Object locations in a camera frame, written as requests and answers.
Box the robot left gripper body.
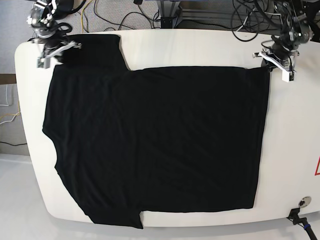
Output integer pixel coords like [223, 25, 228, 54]
[270, 41, 299, 65]

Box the robot right gripper body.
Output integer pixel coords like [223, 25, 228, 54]
[37, 33, 68, 54]

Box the black T-shirt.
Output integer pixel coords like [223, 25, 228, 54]
[42, 34, 270, 229]

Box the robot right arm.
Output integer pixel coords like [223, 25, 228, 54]
[26, 0, 86, 68]

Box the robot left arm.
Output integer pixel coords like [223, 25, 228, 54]
[253, 0, 311, 78]

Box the red warning triangle sticker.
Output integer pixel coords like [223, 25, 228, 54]
[314, 158, 320, 176]

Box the silver table grommet right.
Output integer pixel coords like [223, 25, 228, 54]
[298, 196, 312, 208]

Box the yellow floor cable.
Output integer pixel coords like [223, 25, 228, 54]
[80, 0, 94, 33]

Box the white floor cable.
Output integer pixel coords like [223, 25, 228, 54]
[0, 84, 13, 108]

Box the black clamp with cable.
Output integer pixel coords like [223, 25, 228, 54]
[287, 208, 318, 240]

